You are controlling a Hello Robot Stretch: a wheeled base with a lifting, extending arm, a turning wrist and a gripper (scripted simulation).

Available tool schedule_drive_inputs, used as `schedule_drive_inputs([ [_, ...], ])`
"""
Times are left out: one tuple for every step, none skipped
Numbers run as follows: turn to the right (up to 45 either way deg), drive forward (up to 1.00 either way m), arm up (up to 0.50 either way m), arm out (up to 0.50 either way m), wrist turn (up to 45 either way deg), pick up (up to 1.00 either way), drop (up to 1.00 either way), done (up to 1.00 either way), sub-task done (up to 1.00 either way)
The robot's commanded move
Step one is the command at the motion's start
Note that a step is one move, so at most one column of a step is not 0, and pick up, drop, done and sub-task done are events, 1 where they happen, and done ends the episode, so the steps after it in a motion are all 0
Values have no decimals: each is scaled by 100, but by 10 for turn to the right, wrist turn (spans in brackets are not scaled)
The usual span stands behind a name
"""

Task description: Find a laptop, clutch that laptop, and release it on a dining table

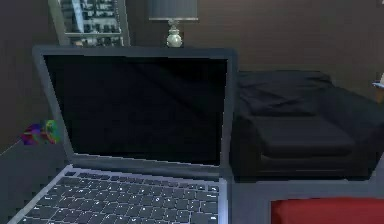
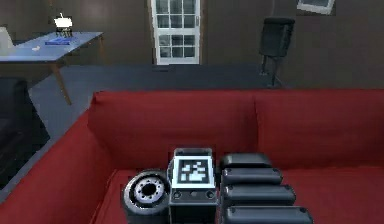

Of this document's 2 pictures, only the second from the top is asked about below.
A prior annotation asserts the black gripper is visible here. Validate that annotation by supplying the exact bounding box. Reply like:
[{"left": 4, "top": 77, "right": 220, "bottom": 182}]
[{"left": 121, "top": 168, "right": 172, "bottom": 224}]

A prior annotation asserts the black armchair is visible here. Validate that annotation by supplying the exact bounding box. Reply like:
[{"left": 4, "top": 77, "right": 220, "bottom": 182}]
[{"left": 0, "top": 77, "right": 51, "bottom": 191}]

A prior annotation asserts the red sofa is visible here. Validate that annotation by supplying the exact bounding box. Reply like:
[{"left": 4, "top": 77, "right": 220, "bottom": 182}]
[{"left": 0, "top": 89, "right": 384, "bottom": 224}]

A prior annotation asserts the white glazed door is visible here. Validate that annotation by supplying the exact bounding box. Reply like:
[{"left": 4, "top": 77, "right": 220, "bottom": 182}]
[{"left": 150, "top": 0, "right": 202, "bottom": 66}]

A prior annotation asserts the blue book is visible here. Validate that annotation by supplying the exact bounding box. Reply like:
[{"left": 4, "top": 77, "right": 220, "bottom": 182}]
[{"left": 44, "top": 36, "right": 76, "bottom": 46}]

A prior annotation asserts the grey table with wooden legs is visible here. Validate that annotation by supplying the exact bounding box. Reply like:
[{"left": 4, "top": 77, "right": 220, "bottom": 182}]
[{"left": 0, "top": 31, "right": 105, "bottom": 106}]

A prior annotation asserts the white table lamp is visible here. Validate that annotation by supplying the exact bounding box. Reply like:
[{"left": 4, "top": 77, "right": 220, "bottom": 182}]
[{"left": 53, "top": 12, "right": 74, "bottom": 37}]

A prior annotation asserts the black floor speaker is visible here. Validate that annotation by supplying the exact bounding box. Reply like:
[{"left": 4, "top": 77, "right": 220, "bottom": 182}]
[{"left": 258, "top": 16, "right": 296, "bottom": 88}]

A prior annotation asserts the white chair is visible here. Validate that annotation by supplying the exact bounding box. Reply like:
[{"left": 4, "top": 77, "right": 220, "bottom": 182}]
[{"left": 0, "top": 26, "right": 14, "bottom": 50}]

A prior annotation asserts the white framed picture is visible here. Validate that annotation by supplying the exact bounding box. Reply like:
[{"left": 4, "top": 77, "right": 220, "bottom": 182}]
[{"left": 296, "top": 0, "right": 336, "bottom": 16}]

